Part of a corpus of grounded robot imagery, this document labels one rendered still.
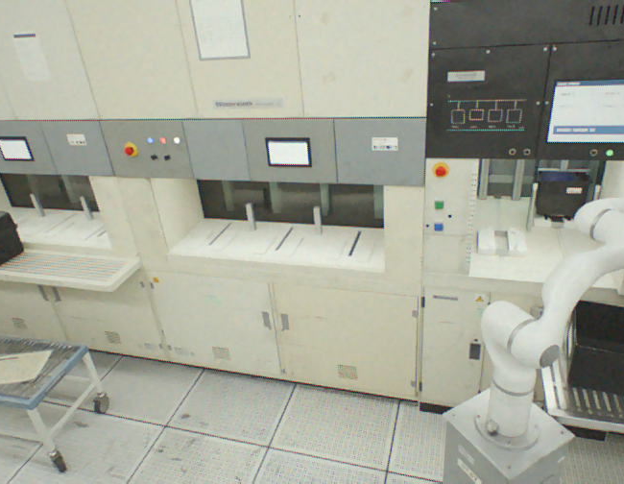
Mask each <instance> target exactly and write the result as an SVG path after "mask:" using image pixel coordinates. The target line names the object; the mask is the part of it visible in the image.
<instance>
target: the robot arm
mask: <svg viewBox="0 0 624 484"><path fill-rule="evenodd" d="M574 225H575V227H576V229H577V230H578V232H580V233H581V234H582V235H584V236H586V237H587V238H589V239H592V240H594V241H596V242H598V243H600V244H603V245H604V246H603V247H601V248H598V249H595V250H590V251H584V252H578V253H574V254H570V255H568V256H567V257H565V258H564V259H563V260H562V261H561V262H560V263H559V264H558V266H557V267H556V268H555V269H554V270H553V271H552V272H551V274H550V275H549V276H548V277H547V279H546V280H545V282H544V284H543V286H542V289H541V297H542V301H543V304H544V311H543V314H542V316H541V317H540V319H539V320H537V319H535V318H534V317H532V316H531V315H530V314H528V313H527V312H525V311H524V310H522V309H521V308H519V307H518V306H516V305H515V304H513V303H511V302H506V301H498V302H493V303H491V304H490V305H489V306H487V308H486V309H485V310H484V312H483V314H482V318H481V332H482V337H483V340H484V343H485V346H486V348H487V351H488V353H489V355H490V358H491V360H492V364H493V370H492V384H491V391H490V399H489V401H486V402H484V403H483V404H481V405H480V406H479V407H478V409H477V411H476V414H475V422H476V426H477V428H478V430H479V431H480V433H481V434H482V435H483V436H484V437H485V438H486V439H487V440H489V441H490V442H492V443H493V444H495V445H497V446H499V447H502V448H508V449H523V448H528V447H530V446H531V445H533V444H534V443H535V442H536V441H537V439H538V437H539V434H540V426H539V423H538V421H537V419H536V417H535V416H534V415H533V414H532V413H531V412H530V411H531V406H532V400H533V395H534V390H535V385H536V378H537V372H536V369H543V368H546V367H548V366H550V365H551V364H553V363H554V361H555V360H556V359H557V357H558V356H559V354H560V352H561V349H562V346H563V341H564V334H565V329H566V325H567V321H568V318H569V316H570V314H571V312H572V310H573V308H574V306H575V305H576V303H577V302H578V301H579V300H580V299H581V298H582V296H583V295H584V294H585V293H586V292H587V291H588V290H589V288H590V287H591V285H592V284H593V283H594V282H595V281H597V280H598V279H600V278H601V277H603V276H604V275H606V274H608V273H610V272H613V271H617V270H620V269H624V197H623V198H607V199H601V200H596V201H593V202H590V203H588V204H586V205H584V206H582V207H581V208H580V209H579V210H578V211H577V213H576V214H575V217H574Z"/></svg>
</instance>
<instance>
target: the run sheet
mask: <svg viewBox="0 0 624 484"><path fill-rule="evenodd" d="M53 350H54V349H51V350H45V351H30V352H21V353H12V354H4V355H0V385H8V384H15V383H20V382H24V381H28V380H32V379H35V378H36V377H37V376H38V375H39V373H40V372H41V371H42V369H43V368H44V366H45V365H46V363H47V361H48V359H49V357H50V356H51V354H52V352H53Z"/></svg>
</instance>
